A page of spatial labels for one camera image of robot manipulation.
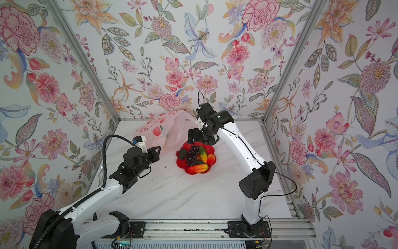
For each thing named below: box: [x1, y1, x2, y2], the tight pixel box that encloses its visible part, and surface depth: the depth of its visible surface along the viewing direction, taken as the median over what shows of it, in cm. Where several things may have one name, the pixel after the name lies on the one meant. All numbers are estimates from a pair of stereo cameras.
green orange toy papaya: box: [199, 145, 208, 164], surface depth 99 cm
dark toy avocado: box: [178, 148, 188, 161], surface depth 96 cm
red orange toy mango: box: [187, 163, 209, 174], surface depth 90 cm
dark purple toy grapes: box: [186, 144, 199, 167], surface depth 98 cm
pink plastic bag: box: [133, 109, 198, 156], surface depth 97 cm
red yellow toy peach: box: [207, 153, 216, 166], surface depth 95 cm
